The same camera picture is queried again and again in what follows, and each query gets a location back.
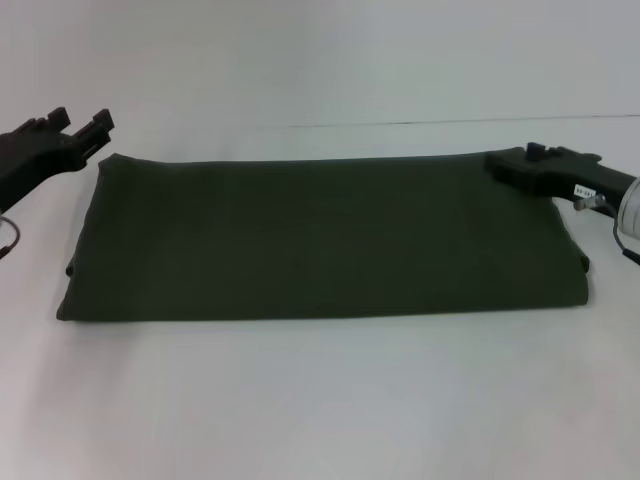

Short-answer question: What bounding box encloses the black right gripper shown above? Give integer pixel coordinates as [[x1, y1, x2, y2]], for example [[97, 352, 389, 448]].
[[483, 141, 640, 207]]

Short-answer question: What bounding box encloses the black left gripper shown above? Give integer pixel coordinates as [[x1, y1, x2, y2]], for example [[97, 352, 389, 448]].
[[0, 105, 116, 212]]

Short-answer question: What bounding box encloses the dark green FREE! t-shirt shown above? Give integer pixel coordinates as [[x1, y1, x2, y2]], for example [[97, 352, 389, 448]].
[[53, 146, 595, 325]]

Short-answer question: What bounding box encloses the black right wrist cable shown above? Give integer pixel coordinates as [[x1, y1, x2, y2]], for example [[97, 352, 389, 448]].
[[602, 199, 640, 267]]

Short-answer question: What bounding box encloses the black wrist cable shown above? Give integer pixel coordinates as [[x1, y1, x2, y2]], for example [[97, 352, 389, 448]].
[[602, 199, 640, 267], [0, 213, 22, 260]]

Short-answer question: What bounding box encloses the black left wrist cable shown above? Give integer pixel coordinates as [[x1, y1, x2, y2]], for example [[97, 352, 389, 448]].
[[0, 213, 22, 260]]

